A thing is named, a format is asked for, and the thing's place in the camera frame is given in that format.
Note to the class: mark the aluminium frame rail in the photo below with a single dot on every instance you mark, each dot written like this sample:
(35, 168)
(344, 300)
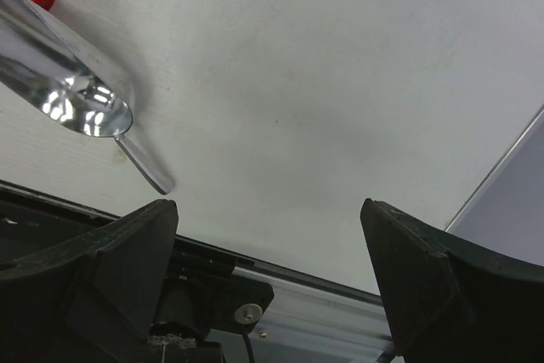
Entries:
(350, 325)

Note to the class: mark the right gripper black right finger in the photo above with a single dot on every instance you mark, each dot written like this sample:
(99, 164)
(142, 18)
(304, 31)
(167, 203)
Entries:
(449, 300)

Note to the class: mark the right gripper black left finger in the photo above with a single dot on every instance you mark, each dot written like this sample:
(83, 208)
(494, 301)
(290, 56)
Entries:
(90, 297)

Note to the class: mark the shiny metal scoop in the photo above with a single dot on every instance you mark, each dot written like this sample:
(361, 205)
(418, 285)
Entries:
(70, 81)

